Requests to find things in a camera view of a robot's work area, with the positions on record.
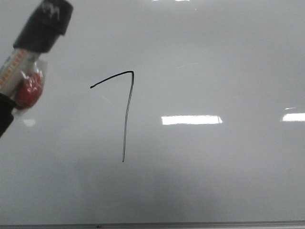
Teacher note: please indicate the white whiteboard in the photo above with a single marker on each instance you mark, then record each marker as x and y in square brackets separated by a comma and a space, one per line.
[164, 114]

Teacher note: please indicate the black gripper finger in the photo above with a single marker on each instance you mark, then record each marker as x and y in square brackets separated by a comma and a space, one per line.
[47, 22]

